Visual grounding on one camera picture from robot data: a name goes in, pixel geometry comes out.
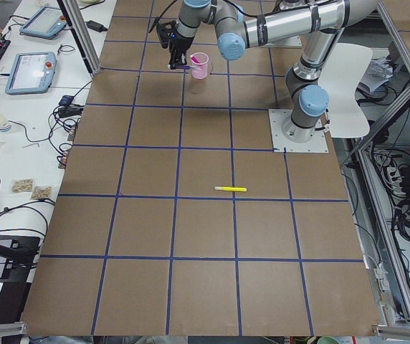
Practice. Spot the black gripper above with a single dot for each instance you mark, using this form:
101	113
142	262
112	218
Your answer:
180	44

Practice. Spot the purple marker pen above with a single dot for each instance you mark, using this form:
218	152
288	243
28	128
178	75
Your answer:
186	67

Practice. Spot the pink marker pen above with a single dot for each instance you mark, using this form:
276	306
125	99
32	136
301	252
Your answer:
195	60

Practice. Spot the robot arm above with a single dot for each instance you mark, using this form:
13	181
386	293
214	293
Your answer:
321	22

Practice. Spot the pink mesh cup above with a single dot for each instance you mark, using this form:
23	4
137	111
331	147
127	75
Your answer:
202	72

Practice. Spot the black power adapter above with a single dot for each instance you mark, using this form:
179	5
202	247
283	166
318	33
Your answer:
95	26

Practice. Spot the yellow marker pen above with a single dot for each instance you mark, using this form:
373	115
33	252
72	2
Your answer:
230	189

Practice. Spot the upper teach pendant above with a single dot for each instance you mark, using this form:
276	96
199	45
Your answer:
46	23

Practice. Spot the teach pendant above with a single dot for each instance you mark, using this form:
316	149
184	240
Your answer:
31	73
46	23

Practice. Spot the lower teach pendant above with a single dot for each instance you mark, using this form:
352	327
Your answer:
31	73

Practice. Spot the white chair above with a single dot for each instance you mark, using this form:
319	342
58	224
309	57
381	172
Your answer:
340	77

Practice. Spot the white tape roll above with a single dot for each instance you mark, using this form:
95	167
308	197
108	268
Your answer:
5	124

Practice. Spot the bag of screws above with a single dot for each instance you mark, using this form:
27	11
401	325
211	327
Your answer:
41	192
22	185

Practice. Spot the aluminium frame post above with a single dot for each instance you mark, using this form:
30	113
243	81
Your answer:
76	23

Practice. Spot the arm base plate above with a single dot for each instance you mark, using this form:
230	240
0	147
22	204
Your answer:
287	138

